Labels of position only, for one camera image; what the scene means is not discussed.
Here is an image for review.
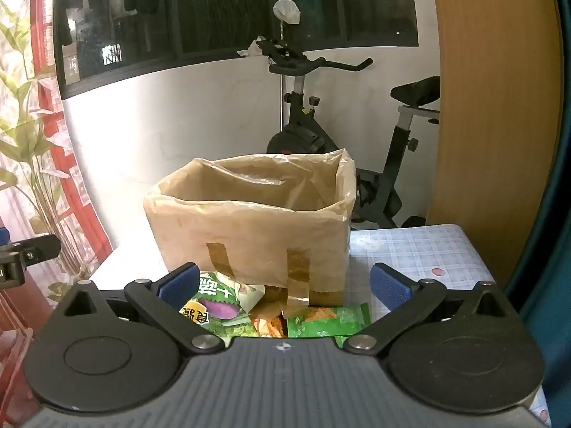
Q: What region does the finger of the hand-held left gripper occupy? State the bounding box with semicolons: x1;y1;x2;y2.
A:
0;227;61;290

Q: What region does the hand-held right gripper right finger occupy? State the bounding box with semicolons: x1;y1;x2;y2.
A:
341;262;522;358

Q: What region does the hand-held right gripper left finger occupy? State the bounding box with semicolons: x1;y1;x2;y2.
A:
49;262;226;358

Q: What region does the plastic-lined cardboard box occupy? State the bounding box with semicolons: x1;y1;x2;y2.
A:
143;148;358;308

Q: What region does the orange snack packet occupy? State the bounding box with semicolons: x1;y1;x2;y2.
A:
249;286;290;338

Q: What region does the green purple snack packet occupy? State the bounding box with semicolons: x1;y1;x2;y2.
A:
178;272;257;338

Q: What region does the blue plaid tablecloth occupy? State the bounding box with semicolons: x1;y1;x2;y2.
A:
89;224;551;426

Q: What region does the pale yellow snack packet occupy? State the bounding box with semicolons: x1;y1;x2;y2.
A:
238;283;267;311

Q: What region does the red leaf-print curtain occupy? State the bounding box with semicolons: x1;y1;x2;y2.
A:
0;0;114;428

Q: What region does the black exercise bike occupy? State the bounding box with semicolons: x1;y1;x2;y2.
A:
256;38;442;231

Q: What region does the wooden board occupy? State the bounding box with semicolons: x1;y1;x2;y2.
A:
426;0;564;286

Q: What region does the crumpled white tissue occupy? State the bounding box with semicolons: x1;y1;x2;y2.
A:
237;36;268;58

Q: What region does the dark window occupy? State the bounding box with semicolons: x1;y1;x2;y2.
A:
52;0;420;101

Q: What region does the white plastic bag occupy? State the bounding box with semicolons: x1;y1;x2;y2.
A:
273;0;300;26

